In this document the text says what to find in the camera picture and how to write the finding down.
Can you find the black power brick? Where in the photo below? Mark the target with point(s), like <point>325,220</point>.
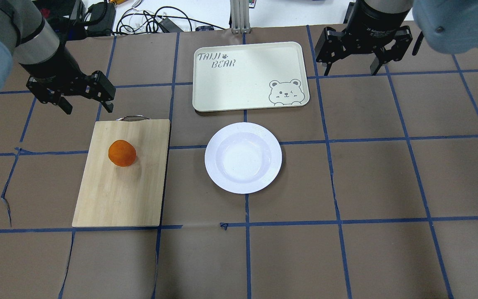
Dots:
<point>103,14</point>

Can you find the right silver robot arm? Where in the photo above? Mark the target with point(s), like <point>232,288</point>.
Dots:
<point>448,26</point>

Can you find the cream bear tray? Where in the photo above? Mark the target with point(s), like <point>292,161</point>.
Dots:
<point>246,77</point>

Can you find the wooden cutting board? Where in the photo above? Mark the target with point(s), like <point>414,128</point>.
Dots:
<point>132,196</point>

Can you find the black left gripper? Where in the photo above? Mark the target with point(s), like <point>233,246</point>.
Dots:
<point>53,63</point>

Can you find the white round plate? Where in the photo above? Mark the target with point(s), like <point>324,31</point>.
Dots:
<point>243,158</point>

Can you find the orange fruit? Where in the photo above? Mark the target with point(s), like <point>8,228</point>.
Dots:
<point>122,153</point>

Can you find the aluminium frame post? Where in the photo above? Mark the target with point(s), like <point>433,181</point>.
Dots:
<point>240,16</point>

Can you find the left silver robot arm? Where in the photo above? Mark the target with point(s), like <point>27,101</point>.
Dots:
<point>28,39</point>

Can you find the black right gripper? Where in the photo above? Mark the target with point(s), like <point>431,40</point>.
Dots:
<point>375,18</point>

